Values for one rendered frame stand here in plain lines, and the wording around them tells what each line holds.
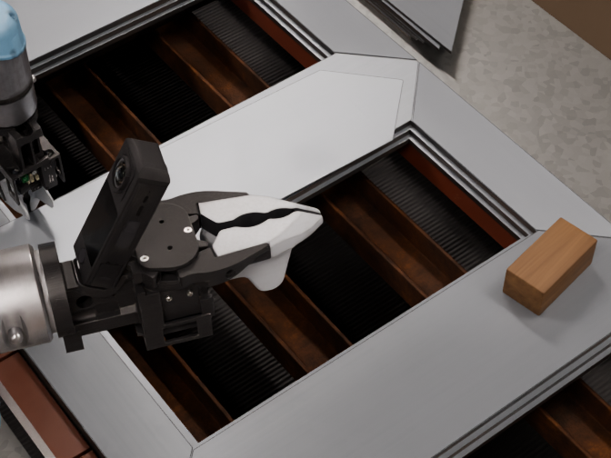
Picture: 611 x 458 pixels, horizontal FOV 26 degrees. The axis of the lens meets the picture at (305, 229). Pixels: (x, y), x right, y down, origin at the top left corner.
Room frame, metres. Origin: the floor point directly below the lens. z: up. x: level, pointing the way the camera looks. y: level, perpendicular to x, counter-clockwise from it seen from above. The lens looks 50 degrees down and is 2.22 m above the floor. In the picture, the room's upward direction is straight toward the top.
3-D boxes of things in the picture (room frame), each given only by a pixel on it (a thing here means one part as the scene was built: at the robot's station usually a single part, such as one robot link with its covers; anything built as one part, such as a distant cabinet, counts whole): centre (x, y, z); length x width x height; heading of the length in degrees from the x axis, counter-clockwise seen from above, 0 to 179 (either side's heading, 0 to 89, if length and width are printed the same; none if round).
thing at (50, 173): (1.17, 0.37, 0.99); 0.09 x 0.08 x 0.12; 37
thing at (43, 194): (1.18, 0.36, 0.88); 0.06 x 0.03 x 0.09; 37
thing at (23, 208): (1.16, 0.38, 0.88); 0.06 x 0.03 x 0.09; 37
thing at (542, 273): (1.07, -0.32, 0.87); 0.12 x 0.06 x 0.05; 138
